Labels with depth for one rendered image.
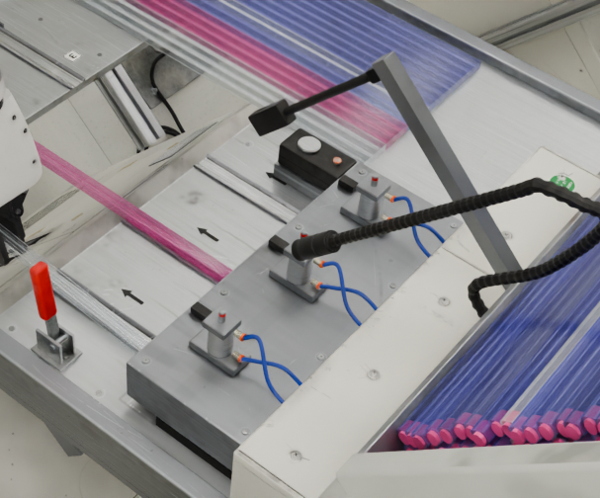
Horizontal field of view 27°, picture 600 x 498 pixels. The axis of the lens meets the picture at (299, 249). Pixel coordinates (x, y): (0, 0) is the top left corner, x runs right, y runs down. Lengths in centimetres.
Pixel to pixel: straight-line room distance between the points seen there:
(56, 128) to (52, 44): 90
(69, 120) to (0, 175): 122
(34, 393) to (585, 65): 154
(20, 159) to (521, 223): 47
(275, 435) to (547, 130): 58
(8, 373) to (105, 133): 130
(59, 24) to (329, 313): 56
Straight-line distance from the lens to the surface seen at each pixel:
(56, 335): 113
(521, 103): 146
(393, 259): 116
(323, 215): 119
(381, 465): 81
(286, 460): 99
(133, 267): 122
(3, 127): 116
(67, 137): 237
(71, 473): 160
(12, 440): 156
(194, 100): 254
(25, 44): 147
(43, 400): 114
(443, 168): 101
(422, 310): 110
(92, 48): 146
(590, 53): 242
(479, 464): 74
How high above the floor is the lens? 205
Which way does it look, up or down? 52 degrees down
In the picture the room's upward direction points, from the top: 75 degrees clockwise
